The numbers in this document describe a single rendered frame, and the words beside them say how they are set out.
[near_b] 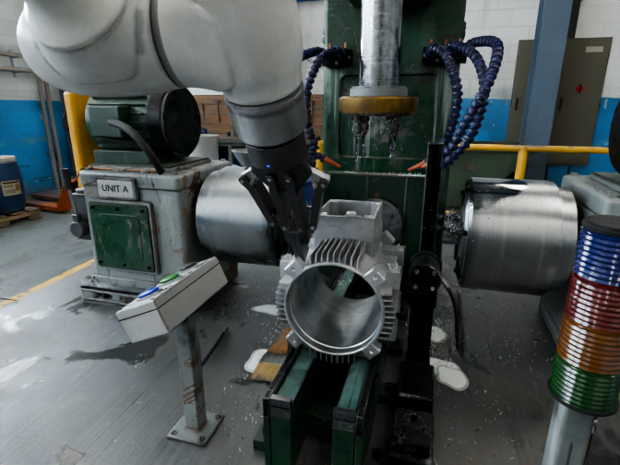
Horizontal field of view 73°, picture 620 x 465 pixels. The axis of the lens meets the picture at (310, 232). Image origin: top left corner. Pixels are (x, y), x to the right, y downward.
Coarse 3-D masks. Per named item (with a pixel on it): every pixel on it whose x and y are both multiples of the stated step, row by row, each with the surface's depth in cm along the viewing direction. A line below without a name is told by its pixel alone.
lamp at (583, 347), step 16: (560, 336) 43; (576, 336) 40; (592, 336) 39; (608, 336) 39; (560, 352) 43; (576, 352) 41; (592, 352) 39; (608, 352) 39; (592, 368) 40; (608, 368) 39
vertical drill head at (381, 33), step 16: (368, 0) 87; (384, 0) 86; (400, 0) 87; (368, 16) 88; (384, 16) 87; (400, 16) 88; (368, 32) 89; (384, 32) 88; (400, 32) 90; (368, 48) 90; (384, 48) 89; (400, 48) 91; (368, 64) 91; (384, 64) 90; (368, 80) 92; (384, 80) 91; (352, 96) 95; (368, 96) 91; (384, 96) 90; (400, 96) 92; (352, 112) 91; (368, 112) 89; (384, 112) 88; (400, 112) 89; (352, 128) 94; (368, 128) 103
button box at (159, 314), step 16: (176, 272) 69; (192, 272) 63; (208, 272) 66; (160, 288) 59; (176, 288) 59; (192, 288) 62; (208, 288) 65; (128, 304) 58; (144, 304) 55; (160, 304) 55; (176, 304) 58; (192, 304) 60; (128, 320) 56; (144, 320) 55; (160, 320) 55; (176, 320) 57; (128, 336) 57; (144, 336) 56
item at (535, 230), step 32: (480, 192) 86; (512, 192) 84; (544, 192) 83; (448, 224) 90; (480, 224) 83; (512, 224) 81; (544, 224) 80; (576, 224) 80; (480, 256) 84; (512, 256) 82; (544, 256) 80; (480, 288) 91; (512, 288) 87; (544, 288) 84
